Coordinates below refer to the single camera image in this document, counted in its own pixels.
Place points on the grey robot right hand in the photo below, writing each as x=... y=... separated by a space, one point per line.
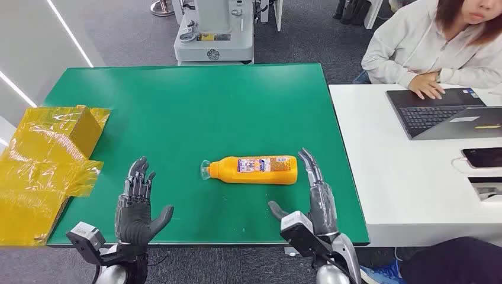
x=323 y=207

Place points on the person's hand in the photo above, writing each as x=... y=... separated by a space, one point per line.
x=425 y=85

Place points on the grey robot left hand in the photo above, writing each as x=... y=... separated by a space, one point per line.
x=133 y=219

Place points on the orange bottle with clear cap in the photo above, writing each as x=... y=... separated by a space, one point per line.
x=255 y=170

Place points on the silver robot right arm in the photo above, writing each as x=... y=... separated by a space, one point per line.
x=345 y=258

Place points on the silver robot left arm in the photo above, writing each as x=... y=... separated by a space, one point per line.
x=117 y=272

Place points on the white robot base machine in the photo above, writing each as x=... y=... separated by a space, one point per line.
x=215 y=39

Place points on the dark grey laptop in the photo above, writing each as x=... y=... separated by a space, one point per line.
x=431 y=115

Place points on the person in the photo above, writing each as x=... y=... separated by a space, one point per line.
x=408 y=43

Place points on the white desk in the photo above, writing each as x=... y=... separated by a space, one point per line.
x=408 y=188

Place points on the blue fabric item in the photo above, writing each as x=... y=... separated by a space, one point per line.
x=382 y=274

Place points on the white table leg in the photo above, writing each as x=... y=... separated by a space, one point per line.
x=372 y=13

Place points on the black smartphone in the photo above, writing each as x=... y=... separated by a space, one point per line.
x=484 y=157

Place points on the yellow taped cardboard box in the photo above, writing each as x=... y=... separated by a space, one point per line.
x=43 y=168

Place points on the green table mat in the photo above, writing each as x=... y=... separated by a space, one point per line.
x=196 y=109

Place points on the black chair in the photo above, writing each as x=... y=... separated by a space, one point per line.
x=455 y=262

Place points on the chrome chair base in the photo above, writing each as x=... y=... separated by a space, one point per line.
x=161 y=8

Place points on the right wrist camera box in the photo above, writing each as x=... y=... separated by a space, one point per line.
x=300 y=233

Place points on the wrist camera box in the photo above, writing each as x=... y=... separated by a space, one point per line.
x=300 y=233
x=84 y=239

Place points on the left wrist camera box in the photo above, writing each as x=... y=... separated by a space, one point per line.
x=84 y=239

